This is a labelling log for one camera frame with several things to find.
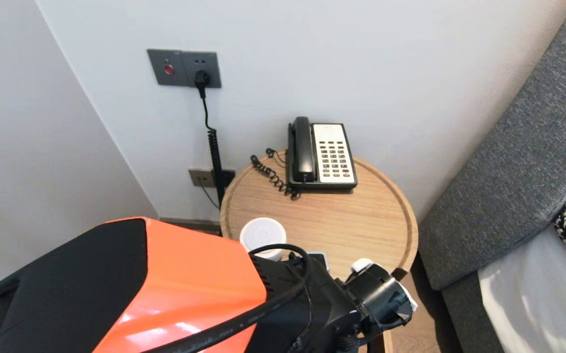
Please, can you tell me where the white round smart speaker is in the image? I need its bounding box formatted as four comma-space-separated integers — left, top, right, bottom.
240, 217, 287, 262

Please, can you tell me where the black telephone handset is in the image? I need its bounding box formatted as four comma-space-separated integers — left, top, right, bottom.
291, 117, 316, 183

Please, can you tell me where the black and cream telephone base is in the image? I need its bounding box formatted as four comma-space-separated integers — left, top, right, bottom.
288, 123, 359, 191

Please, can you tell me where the thin black phone line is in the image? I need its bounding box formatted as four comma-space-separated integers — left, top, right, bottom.
200, 184, 221, 210

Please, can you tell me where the round wooden nightstand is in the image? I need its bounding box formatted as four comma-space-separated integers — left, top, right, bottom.
220, 152, 420, 282

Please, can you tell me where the grey wooden baseboard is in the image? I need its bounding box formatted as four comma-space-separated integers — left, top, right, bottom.
159, 217, 222, 235

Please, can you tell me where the black power plug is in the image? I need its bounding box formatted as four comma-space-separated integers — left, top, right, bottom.
194, 71, 211, 100

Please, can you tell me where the grey upholstered headboard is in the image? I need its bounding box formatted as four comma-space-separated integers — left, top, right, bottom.
418, 0, 566, 292

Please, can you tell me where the grey upholstered bed base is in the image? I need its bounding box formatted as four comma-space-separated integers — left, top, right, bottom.
441, 272, 504, 353

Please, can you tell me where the white bed sheet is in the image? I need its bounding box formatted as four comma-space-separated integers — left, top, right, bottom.
477, 226, 566, 353

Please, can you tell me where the black coiled telephone cord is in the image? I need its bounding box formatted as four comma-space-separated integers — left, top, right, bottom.
251, 149, 303, 200

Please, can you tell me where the black coiled power cable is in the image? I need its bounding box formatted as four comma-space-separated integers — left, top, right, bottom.
202, 98, 226, 210

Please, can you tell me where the beige wall data socket plate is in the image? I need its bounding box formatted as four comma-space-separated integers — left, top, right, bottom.
188, 168, 237, 189

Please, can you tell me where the grey wall socket panel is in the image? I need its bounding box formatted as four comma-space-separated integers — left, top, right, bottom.
147, 49, 223, 89

